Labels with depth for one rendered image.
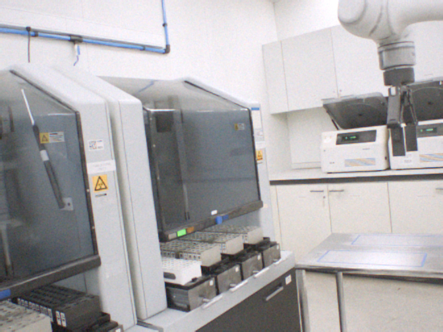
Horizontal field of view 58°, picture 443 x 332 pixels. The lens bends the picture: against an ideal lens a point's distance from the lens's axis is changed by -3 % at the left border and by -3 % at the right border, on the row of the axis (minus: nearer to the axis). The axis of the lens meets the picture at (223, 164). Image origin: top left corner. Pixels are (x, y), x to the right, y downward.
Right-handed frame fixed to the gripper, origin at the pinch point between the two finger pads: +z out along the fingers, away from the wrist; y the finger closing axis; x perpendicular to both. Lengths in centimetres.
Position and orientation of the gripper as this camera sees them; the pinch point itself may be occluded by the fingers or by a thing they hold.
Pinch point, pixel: (405, 149)
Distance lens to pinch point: 112.3
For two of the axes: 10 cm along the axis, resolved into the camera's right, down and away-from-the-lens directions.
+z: 1.1, 9.9, 0.5
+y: 6.1, -1.1, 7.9
